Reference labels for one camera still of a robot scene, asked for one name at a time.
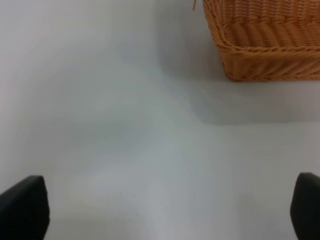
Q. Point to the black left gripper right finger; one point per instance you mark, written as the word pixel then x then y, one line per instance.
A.
pixel 305 207

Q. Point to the orange wicker basket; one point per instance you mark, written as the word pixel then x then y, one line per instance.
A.
pixel 266 40

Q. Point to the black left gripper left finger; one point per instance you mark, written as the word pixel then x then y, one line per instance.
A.
pixel 24 210

